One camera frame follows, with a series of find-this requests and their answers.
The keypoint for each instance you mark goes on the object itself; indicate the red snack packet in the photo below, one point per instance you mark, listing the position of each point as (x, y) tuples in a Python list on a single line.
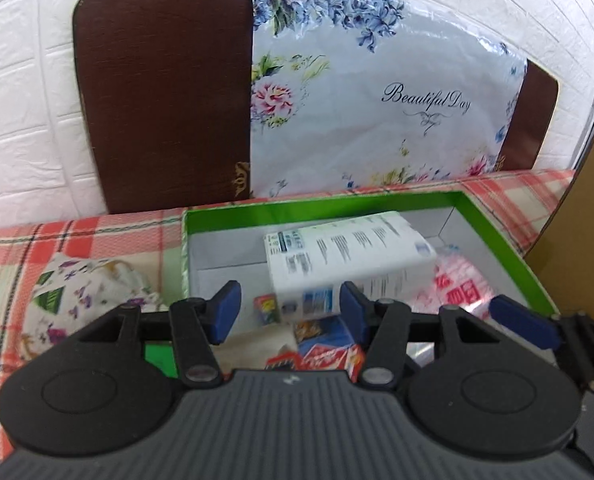
[(324, 344)]

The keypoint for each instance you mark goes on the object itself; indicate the white printed carton box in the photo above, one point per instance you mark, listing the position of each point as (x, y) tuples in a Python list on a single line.
[(380, 253)]

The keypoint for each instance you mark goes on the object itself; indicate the dark brown headboard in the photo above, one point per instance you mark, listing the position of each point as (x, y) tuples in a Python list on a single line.
[(164, 86)]

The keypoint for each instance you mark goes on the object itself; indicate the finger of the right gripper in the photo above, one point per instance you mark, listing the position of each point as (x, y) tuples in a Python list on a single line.
[(555, 333)]

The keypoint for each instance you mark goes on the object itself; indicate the floral fabric pouch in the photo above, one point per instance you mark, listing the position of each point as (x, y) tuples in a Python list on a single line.
[(71, 292)]

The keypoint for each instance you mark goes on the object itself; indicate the white red printed plastic bag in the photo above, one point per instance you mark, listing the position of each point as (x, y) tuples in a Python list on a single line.
[(456, 281)]

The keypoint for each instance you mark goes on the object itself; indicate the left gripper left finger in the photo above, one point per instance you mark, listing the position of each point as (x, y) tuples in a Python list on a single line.
[(193, 326)]

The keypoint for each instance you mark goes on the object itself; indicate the small colourful cube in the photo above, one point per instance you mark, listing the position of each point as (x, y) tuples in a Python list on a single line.
[(266, 306)]

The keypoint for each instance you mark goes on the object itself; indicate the floral plastic bedding bag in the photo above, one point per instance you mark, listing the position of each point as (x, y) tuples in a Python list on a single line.
[(351, 93)]

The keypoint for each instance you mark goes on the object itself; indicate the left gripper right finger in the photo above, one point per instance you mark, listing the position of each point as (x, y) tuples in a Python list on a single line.
[(383, 328)]

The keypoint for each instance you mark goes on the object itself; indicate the brown cardboard box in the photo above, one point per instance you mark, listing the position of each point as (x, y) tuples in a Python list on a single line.
[(563, 256)]

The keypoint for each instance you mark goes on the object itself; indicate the red plaid bed sheet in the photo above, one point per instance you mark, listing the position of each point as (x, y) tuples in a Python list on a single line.
[(517, 204)]

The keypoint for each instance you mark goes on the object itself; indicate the green cardboard box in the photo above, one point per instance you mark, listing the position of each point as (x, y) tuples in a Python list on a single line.
[(224, 244)]

